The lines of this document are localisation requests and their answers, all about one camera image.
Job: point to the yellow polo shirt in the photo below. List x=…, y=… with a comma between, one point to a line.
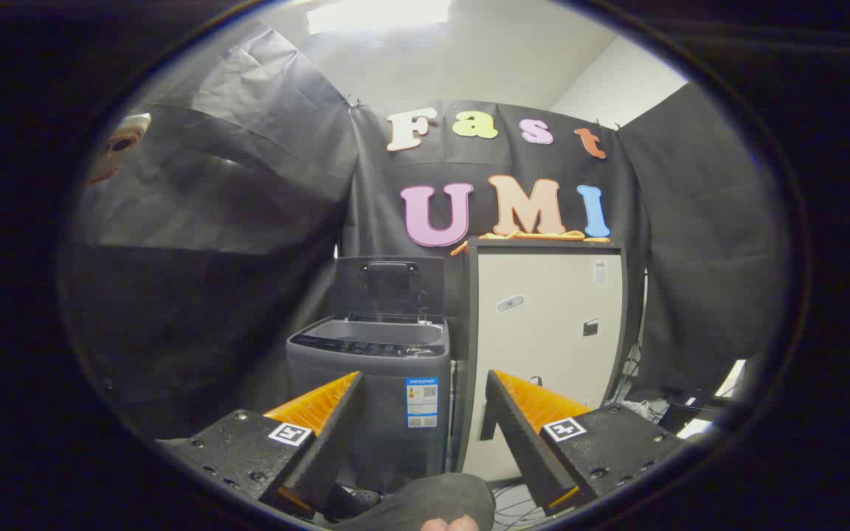
x=536, y=237

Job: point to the black backdrop cloth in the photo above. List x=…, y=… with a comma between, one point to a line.
x=211, y=258

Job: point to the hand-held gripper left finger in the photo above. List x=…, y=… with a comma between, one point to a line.
x=336, y=428

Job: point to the grey washing machine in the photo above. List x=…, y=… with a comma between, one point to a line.
x=388, y=450

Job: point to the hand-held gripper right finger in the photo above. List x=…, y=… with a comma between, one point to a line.
x=521, y=435

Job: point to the white cabinet with grey frame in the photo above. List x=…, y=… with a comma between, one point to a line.
x=543, y=324

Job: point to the person's grey clothing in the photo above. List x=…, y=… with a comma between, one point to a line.
x=425, y=498

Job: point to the white and red round object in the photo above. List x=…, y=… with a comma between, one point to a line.
x=121, y=144

